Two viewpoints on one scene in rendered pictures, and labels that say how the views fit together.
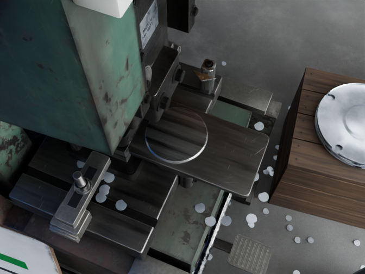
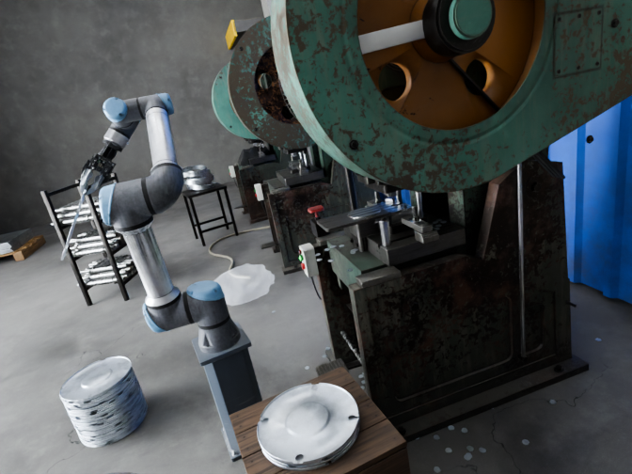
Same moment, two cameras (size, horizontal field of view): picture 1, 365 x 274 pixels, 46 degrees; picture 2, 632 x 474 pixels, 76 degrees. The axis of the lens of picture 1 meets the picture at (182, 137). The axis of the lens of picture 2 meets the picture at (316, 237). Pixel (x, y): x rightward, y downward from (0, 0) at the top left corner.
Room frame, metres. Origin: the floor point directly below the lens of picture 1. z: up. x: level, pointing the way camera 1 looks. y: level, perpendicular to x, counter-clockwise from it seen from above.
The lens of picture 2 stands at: (1.49, -1.00, 1.22)
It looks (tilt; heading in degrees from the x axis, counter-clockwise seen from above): 19 degrees down; 145
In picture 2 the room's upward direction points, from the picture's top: 11 degrees counter-clockwise
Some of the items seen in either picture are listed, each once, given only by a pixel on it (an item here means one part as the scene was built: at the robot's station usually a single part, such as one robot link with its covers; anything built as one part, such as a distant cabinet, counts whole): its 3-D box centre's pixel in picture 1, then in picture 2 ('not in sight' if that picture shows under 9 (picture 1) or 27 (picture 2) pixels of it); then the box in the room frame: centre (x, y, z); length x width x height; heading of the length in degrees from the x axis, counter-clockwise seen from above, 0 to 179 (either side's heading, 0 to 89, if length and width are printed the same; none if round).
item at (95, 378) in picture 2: not in sight; (96, 377); (-0.40, -0.97, 0.25); 0.29 x 0.29 x 0.01
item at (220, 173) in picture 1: (197, 156); (355, 231); (0.39, -0.03, 0.72); 0.25 x 0.14 x 0.14; 67
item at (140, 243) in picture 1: (125, 137); (397, 230); (0.45, 0.13, 0.68); 0.45 x 0.30 x 0.06; 157
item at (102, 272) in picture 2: not in sight; (101, 239); (-2.11, -0.54, 0.47); 0.46 x 0.43 x 0.95; 47
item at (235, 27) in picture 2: not in sight; (257, 30); (-4.79, 3.07, 2.44); 1.25 x 0.92 x 0.27; 157
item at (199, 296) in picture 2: not in sight; (206, 301); (0.17, -0.58, 0.62); 0.13 x 0.12 x 0.14; 65
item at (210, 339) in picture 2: not in sight; (216, 329); (0.17, -0.58, 0.50); 0.15 x 0.15 x 0.10
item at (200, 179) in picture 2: not in sight; (206, 201); (-2.63, 0.60, 0.40); 0.45 x 0.40 x 0.79; 169
